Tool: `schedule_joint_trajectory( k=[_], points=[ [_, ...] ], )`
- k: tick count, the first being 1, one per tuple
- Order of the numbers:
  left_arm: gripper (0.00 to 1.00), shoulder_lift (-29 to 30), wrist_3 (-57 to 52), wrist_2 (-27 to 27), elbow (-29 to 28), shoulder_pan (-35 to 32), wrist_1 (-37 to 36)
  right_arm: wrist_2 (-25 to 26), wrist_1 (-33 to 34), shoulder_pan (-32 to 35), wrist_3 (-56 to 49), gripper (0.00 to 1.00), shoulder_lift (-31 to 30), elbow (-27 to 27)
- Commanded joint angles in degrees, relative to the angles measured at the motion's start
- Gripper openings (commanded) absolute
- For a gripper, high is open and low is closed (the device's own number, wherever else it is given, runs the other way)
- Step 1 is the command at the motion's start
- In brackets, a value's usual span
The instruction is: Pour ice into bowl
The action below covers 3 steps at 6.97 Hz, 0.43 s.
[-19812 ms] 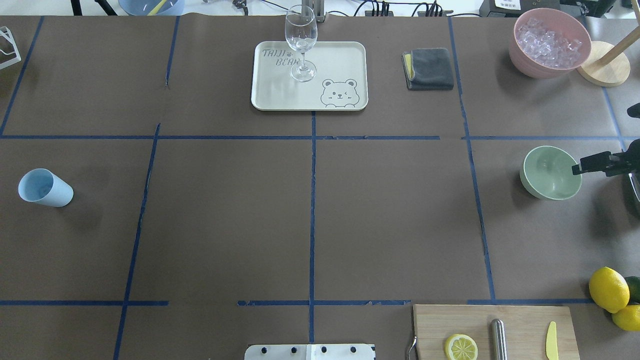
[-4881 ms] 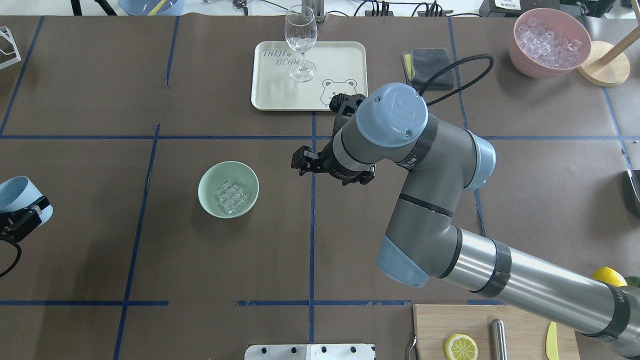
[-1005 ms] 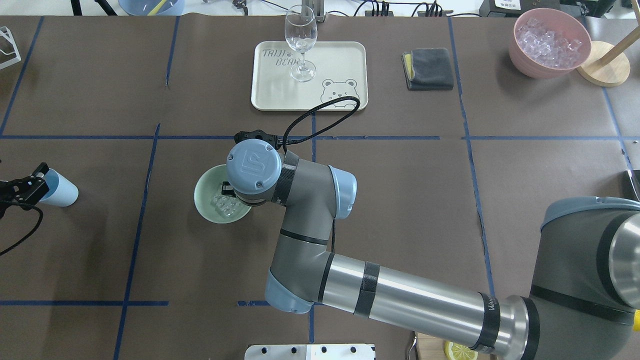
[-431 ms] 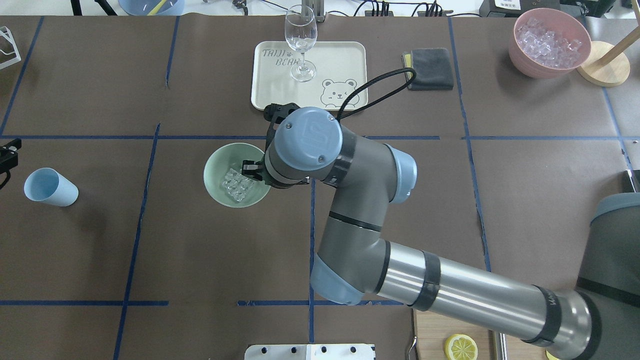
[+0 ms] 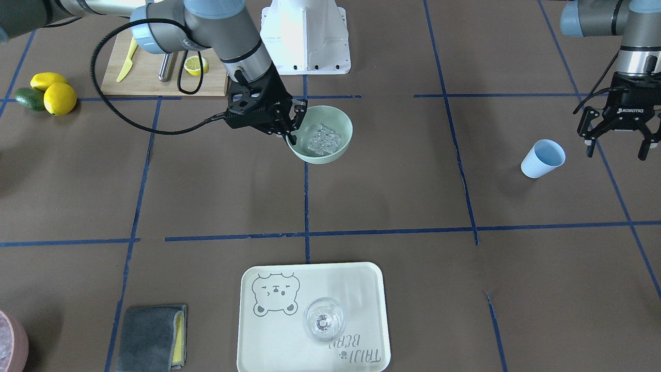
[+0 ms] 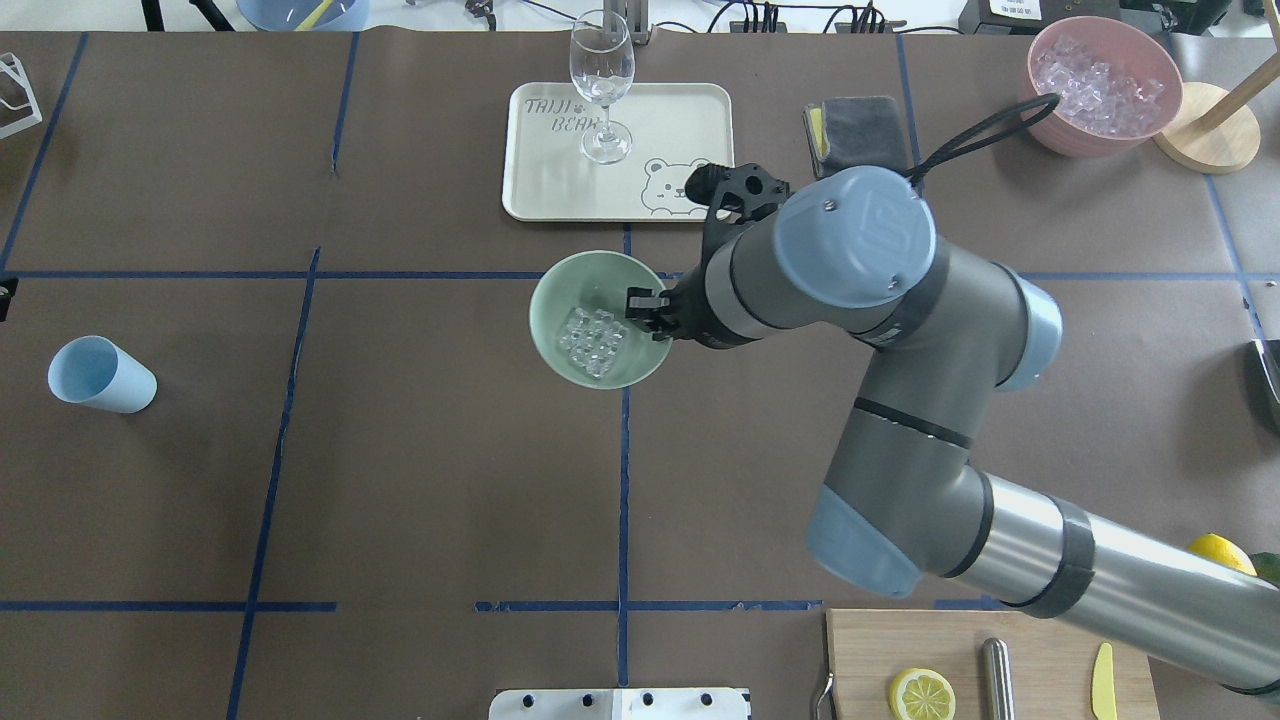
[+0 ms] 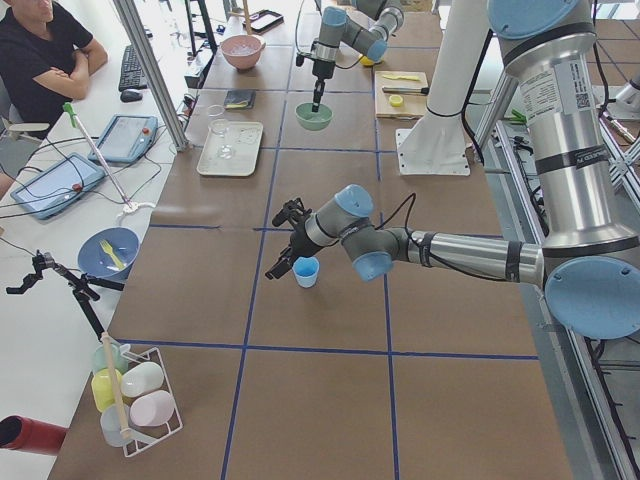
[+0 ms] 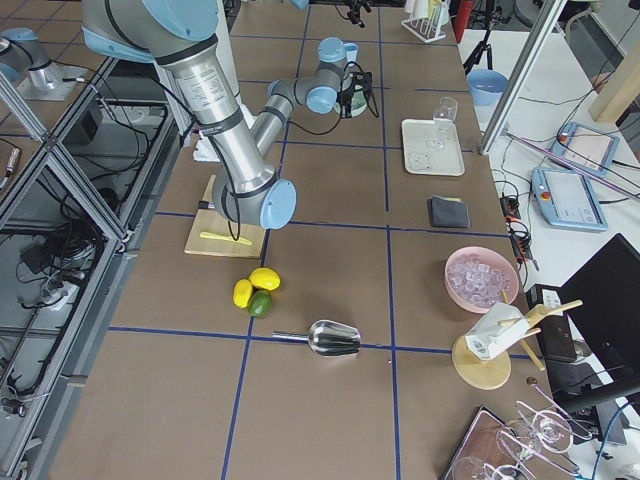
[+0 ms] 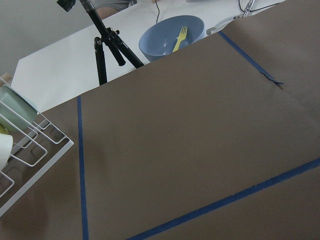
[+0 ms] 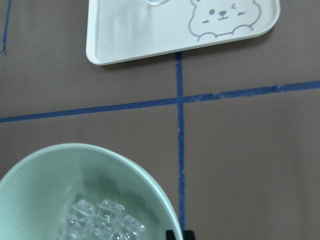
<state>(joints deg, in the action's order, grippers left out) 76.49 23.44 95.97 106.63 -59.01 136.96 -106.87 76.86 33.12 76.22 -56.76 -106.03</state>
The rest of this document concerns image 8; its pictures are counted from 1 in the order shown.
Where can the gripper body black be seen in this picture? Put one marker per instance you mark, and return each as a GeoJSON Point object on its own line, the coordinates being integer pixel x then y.
{"type": "Point", "coordinates": [348, 96]}

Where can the green bowl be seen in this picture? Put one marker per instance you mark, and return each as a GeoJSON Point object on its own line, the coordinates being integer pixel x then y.
{"type": "Point", "coordinates": [358, 100]}

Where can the light blue plastic cup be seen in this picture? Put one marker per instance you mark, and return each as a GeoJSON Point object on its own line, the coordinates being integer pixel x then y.
{"type": "Point", "coordinates": [351, 51]}

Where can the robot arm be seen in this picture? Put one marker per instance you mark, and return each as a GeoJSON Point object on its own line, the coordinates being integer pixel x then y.
{"type": "Point", "coordinates": [348, 10]}
{"type": "Point", "coordinates": [189, 39]}

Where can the dark blue bowl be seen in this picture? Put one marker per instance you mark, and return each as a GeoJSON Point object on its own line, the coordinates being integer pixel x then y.
{"type": "Point", "coordinates": [486, 86]}

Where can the pink bowl with ice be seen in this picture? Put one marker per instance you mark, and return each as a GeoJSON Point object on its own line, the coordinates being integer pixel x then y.
{"type": "Point", "coordinates": [476, 278]}

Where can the clear wine glass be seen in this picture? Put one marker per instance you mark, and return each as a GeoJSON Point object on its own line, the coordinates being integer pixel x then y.
{"type": "Point", "coordinates": [443, 117]}

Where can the cream bear tray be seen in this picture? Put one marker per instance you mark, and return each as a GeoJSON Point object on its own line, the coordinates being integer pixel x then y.
{"type": "Point", "coordinates": [420, 159]}

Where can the red cylinder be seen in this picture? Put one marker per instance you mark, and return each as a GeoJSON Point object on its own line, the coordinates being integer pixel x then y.
{"type": "Point", "coordinates": [462, 17]}

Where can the grey folded cloth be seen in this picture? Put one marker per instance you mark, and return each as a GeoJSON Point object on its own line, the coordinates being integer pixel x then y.
{"type": "Point", "coordinates": [448, 213]}

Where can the wooden cutting board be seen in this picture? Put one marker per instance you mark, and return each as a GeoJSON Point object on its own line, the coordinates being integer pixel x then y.
{"type": "Point", "coordinates": [212, 221]}

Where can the whole yellow lemon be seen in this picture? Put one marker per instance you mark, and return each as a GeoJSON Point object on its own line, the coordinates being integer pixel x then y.
{"type": "Point", "coordinates": [265, 278]}

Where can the yellow plastic knife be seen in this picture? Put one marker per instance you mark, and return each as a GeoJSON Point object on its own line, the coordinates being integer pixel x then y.
{"type": "Point", "coordinates": [227, 238]}

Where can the black power strip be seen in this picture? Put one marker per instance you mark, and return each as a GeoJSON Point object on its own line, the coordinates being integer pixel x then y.
{"type": "Point", "coordinates": [519, 234]}

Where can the metal scoop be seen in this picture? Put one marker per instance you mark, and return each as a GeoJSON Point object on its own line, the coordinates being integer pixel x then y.
{"type": "Point", "coordinates": [327, 338]}

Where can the blue teach pendant near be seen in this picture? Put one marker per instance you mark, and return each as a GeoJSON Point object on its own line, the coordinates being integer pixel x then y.
{"type": "Point", "coordinates": [567, 200]}

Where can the blue teach pendant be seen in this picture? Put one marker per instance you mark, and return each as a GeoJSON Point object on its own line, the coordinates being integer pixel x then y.
{"type": "Point", "coordinates": [586, 147]}
{"type": "Point", "coordinates": [567, 200]}

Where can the blue teach pendant far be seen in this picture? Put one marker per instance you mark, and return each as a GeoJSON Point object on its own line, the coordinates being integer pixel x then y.
{"type": "Point", "coordinates": [586, 147]}

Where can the wooden stand base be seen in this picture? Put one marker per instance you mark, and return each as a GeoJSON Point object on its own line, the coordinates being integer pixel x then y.
{"type": "Point", "coordinates": [492, 374]}

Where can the black monitor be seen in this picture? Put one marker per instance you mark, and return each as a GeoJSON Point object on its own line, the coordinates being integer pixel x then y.
{"type": "Point", "coordinates": [608, 319]}

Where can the white wire cup rack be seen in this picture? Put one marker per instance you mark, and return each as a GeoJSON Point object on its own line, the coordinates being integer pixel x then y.
{"type": "Point", "coordinates": [426, 19]}

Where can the aluminium frame post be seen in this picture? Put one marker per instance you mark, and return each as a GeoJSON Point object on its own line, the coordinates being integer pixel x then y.
{"type": "Point", "coordinates": [531, 50]}

